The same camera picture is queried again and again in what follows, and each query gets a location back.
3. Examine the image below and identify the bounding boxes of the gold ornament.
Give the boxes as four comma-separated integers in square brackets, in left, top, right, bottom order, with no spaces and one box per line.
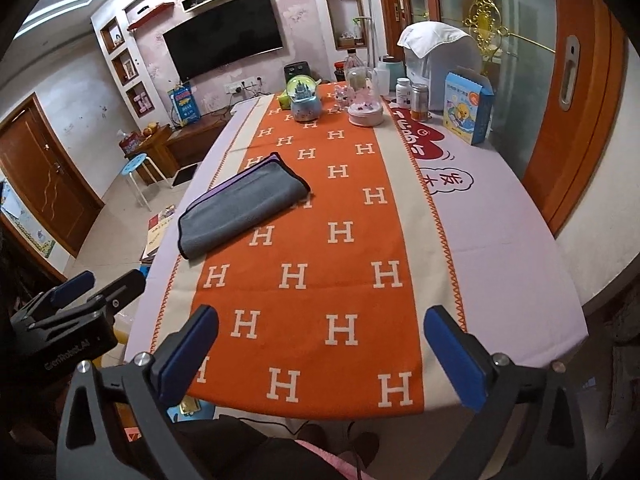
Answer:
[462,0,509,57]

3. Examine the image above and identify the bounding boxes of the stack of books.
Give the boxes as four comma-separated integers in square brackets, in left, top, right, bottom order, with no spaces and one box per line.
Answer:
[139,204,179,264]

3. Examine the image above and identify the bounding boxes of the wooden television cabinet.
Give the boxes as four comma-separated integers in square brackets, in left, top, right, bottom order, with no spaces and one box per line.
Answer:
[120,110,234,187]

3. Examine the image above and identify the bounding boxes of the person's dark clothing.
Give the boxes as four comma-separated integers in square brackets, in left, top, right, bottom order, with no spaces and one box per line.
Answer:
[172,414,381,480]

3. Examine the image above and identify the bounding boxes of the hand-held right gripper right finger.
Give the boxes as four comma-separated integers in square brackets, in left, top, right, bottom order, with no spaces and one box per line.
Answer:
[423,304,589,480]

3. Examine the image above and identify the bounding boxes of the pink cloth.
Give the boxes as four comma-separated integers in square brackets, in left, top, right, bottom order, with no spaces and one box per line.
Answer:
[295,440,373,480]

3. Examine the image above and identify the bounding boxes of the red tissue box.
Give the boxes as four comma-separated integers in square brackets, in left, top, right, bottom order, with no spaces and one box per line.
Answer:
[118,130,146,154]

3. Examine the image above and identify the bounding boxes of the red wall shelf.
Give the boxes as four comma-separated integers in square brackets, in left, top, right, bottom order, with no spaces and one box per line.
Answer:
[126,2,175,31]

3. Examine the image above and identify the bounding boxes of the glass jar with metal lid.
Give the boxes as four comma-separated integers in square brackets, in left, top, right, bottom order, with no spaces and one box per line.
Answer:
[410,83,431,122]

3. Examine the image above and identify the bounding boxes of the black flat television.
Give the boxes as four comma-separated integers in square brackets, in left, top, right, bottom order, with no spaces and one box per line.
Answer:
[162,0,284,84]

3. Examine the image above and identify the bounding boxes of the clear bottle with dark cap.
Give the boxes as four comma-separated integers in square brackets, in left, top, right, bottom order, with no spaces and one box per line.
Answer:
[344,49,369,84]

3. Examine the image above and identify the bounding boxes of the blue toy box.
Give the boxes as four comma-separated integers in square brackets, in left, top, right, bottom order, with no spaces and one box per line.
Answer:
[167,85,201,126]

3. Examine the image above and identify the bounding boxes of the wall poster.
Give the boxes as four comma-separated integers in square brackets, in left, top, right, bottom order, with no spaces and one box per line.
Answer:
[0,180,56,259]

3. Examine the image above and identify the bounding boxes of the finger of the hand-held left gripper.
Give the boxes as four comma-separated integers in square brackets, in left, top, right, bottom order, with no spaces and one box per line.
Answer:
[82,268,147,322]
[10,270,96,328]

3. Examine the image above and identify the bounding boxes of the pink glass dome music box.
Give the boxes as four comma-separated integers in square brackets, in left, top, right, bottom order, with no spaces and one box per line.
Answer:
[346,66,385,128]

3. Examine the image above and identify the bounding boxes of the white cloth cover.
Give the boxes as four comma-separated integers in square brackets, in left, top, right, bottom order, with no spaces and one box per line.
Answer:
[397,22,474,59]

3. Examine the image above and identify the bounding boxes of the brown wooden door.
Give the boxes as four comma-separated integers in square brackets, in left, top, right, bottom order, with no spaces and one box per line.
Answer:
[0,92,106,259]

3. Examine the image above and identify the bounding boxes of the grey towel with purple side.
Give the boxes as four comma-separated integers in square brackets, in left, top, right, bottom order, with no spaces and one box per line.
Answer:
[178,151,311,261]

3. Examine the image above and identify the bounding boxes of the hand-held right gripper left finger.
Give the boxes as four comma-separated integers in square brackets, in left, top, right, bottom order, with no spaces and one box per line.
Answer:
[56,304,220,480]

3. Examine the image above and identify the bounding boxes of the grey door handle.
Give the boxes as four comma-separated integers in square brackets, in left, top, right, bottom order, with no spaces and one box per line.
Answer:
[558,36,581,111]

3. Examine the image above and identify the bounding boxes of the white container with teal lid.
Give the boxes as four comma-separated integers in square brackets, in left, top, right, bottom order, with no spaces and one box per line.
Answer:
[375,55,405,96]

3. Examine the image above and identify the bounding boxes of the orange letter-patterned blanket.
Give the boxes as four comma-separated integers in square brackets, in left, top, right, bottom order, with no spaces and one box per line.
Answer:
[149,82,469,409]

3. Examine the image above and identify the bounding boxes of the blue round stool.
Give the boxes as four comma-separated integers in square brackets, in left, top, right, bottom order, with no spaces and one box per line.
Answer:
[121,153,154,211]

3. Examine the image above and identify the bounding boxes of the black countertop appliance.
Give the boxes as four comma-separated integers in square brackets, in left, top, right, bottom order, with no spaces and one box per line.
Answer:
[283,61,310,92]

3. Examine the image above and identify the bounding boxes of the blue printed carton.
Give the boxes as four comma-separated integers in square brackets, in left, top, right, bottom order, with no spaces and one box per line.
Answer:
[442,71,495,146]

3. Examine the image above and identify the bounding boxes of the orange sliding door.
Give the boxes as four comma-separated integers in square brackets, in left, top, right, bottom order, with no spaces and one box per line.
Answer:
[522,0,629,237]

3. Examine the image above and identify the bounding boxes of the blue castle snow globe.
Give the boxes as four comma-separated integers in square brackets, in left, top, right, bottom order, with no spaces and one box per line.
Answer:
[286,75,324,122]

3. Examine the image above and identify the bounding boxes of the white water dispenser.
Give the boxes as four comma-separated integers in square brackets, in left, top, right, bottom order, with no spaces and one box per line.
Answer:
[403,35,484,114]

